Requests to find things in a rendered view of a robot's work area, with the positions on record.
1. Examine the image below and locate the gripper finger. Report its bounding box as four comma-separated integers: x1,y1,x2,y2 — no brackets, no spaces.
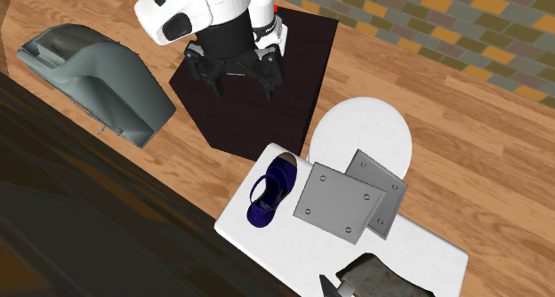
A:
253,44,286,101
183,41,228,99

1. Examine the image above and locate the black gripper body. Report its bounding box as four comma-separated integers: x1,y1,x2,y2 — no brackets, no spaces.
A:
194,10,263,76

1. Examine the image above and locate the dark robot stand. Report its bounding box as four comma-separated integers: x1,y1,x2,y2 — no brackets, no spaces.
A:
168,6,340,164

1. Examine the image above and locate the grey angular tub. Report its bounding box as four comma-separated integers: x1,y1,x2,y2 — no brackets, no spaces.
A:
15,22,178,150

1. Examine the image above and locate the white toilet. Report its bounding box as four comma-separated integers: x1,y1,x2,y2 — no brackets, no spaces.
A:
213,96,471,297

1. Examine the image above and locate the blue sandal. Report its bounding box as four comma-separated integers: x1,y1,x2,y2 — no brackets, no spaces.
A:
245,153,300,229

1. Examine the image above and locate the grey square plate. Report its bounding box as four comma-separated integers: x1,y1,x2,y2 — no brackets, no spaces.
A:
344,148,409,241
292,161,389,245

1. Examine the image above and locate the black pointed thing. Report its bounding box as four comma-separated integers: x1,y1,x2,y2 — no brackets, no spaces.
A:
318,273,343,297

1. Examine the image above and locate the dark grey mottled block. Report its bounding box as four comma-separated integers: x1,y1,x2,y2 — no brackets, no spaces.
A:
334,253,438,297

